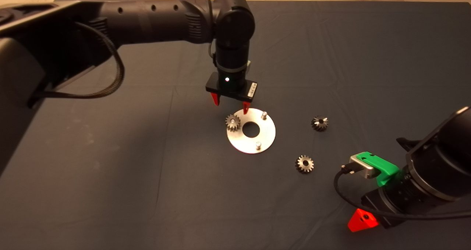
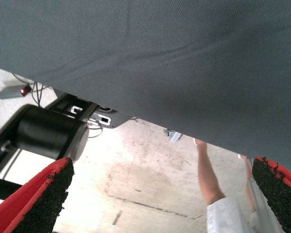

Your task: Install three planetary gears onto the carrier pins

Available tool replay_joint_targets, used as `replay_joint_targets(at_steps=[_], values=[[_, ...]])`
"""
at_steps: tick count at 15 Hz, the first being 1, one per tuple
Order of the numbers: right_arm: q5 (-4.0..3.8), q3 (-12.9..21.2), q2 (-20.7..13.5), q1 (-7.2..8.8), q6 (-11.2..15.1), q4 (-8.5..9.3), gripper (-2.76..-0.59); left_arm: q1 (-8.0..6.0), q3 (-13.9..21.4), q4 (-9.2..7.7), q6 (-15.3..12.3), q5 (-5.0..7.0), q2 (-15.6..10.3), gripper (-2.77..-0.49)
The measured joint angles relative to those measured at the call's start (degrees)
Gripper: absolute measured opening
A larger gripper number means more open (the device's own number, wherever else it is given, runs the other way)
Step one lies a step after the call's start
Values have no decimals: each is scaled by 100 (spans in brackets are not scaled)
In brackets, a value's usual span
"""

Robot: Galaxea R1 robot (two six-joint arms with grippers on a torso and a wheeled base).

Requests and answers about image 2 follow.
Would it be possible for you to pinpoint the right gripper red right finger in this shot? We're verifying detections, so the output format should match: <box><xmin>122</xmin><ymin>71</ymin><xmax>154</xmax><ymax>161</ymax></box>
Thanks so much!
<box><xmin>251</xmin><ymin>156</ymin><xmax>291</xmax><ymax>233</ymax></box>

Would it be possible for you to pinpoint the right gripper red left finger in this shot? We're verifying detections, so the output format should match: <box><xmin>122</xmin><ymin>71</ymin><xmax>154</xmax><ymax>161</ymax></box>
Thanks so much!
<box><xmin>0</xmin><ymin>156</ymin><xmax>75</xmax><ymax>233</ymax></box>

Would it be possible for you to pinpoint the grey metal bar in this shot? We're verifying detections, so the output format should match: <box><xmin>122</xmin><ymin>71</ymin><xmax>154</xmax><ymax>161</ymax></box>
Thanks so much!
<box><xmin>248</xmin><ymin>178</ymin><xmax>283</xmax><ymax>233</ymax></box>

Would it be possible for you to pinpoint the white sleeve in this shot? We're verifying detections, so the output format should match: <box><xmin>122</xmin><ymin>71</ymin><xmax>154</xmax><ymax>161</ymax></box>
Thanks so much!
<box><xmin>206</xmin><ymin>196</ymin><xmax>260</xmax><ymax>233</ymax></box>

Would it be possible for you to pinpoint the black cylindrical housing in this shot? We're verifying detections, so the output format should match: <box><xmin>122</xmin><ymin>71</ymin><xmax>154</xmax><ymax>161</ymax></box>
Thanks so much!
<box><xmin>14</xmin><ymin>104</ymin><xmax>89</xmax><ymax>162</ymax></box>

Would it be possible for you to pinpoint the grey power strip red light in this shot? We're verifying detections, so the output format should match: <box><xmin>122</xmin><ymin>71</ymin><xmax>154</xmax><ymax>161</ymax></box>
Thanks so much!
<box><xmin>0</xmin><ymin>84</ymin><xmax>32</xmax><ymax>100</ymax></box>

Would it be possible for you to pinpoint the dark grey table cloth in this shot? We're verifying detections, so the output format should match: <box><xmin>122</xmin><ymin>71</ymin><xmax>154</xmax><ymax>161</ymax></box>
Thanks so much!
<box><xmin>0</xmin><ymin>0</ymin><xmax>291</xmax><ymax>175</ymax></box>

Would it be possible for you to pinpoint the black metal frame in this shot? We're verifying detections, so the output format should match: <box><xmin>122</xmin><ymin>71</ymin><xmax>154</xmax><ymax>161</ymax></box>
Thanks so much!
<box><xmin>0</xmin><ymin>93</ymin><xmax>134</xmax><ymax>207</ymax></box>

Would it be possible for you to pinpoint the black floor cable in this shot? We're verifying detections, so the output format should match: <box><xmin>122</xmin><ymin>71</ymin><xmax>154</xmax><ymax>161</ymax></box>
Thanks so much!
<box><xmin>31</xmin><ymin>82</ymin><xmax>44</xmax><ymax>109</ymax></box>

